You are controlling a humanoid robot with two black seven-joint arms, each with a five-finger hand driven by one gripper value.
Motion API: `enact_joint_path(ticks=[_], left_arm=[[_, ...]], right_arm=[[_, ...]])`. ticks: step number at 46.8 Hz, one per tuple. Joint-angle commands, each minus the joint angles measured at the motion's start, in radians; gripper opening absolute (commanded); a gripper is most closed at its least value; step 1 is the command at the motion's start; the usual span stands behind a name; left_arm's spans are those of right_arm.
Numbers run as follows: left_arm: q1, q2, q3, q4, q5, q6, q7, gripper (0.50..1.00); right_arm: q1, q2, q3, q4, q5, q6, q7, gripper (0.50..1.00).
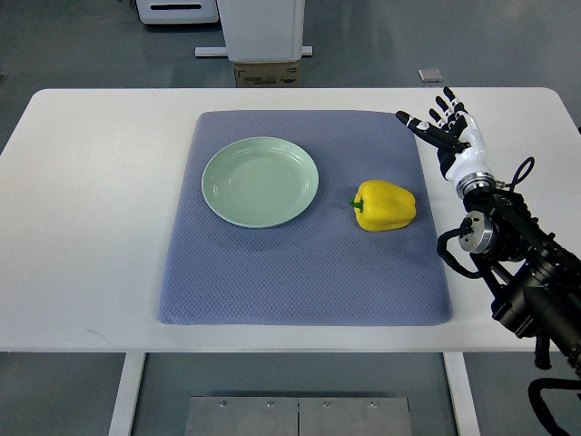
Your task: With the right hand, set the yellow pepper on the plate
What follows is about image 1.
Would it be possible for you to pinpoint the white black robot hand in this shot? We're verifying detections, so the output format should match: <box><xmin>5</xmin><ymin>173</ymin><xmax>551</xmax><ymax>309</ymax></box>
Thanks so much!
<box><xmin>396</xmin><ymin>86</ymin><xmax>496</xmax><ymax>198</ymax></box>

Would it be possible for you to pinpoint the yellow bell pepper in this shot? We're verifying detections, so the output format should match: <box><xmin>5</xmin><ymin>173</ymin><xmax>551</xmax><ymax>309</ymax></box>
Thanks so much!
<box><xmin>350</xmin><ymin>180</ymin><xmax>417</xmax><ymax>232</ymax></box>

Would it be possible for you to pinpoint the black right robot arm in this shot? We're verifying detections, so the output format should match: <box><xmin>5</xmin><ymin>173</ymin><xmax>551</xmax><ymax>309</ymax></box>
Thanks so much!
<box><xmin>437</xmin><ymin>158</ymin><xmax>580</xmax><ymax>372</ymax></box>

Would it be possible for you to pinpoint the grey floor outlet plate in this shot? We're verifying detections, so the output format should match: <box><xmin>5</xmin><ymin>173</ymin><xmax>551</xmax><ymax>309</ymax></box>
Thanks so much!
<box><xmin>418</xmin><ymin>68</ymin><xmax>444</xmax><ymax>84</ymax></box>

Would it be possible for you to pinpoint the light green plate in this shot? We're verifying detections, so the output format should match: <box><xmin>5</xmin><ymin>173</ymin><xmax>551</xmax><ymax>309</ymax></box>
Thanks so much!
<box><xmin>201</xmin><ymin>137</ymin><xmax>320</xmax><ymax>228</ymax></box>

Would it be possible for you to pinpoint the blue textured mat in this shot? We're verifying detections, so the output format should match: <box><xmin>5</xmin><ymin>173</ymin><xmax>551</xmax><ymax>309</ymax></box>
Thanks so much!
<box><xmin>158</xmin><ymin>110</ymin><xmax>453</xmax><ymax>326</ymax></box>

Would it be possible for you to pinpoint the cardboard box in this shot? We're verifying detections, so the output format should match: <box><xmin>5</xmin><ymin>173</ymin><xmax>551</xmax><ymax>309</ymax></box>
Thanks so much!
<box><xmin>234</xmin><ymin>61</ymin><xmax>300</xmax><ymax>88</ymax></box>

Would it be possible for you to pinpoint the right white table leg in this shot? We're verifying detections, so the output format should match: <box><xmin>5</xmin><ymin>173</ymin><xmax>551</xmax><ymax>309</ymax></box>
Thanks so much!
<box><xmin>443</xmin><ymin>352</ymin><xmax>480</xmax><ymax>436</ymax></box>

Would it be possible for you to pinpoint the white table leg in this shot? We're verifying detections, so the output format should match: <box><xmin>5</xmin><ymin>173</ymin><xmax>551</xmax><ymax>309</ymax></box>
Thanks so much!
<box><xmin>108</xmin><ymin>352</ymin><xmax>145</xmax><ymax>436</ymax></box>
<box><xmin>443</xmin><ymin>352</ymin><xmax>480</xmax><ymax>436</ymax></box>

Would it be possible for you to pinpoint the white machine cabinet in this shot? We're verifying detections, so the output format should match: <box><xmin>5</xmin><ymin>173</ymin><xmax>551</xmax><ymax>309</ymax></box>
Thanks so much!
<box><xmin>135</xmin><ymin>0</ymin><xmax>219</xmax><ymax>25</ymax></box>

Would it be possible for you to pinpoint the left white table leg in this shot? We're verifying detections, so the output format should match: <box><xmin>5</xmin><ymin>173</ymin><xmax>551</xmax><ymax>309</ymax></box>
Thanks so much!
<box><xmin>108</xmin><ymin>352</ymin><xmax>145</xmax><ymax>436</ymax></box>

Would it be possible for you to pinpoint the white pedestal column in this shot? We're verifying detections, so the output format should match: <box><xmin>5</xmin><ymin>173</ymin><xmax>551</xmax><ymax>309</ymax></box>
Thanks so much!
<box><xmin>194</xmin><ymin>0</ymin><xmax>313</xmax><ymax>63</ymax></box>

